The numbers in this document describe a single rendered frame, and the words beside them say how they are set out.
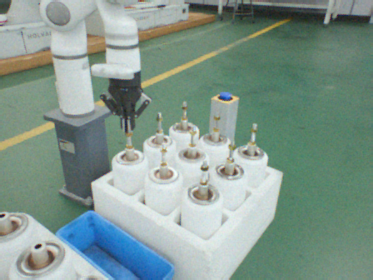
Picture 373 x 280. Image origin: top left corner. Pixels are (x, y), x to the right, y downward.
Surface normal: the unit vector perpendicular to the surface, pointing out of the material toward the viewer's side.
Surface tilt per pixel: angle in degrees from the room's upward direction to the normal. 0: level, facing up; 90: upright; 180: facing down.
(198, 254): 90
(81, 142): 91
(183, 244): 90
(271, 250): 0
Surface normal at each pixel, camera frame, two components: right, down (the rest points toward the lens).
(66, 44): 0.07, -0.69
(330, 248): 0.03, -0.88
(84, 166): 0.25, 0.47
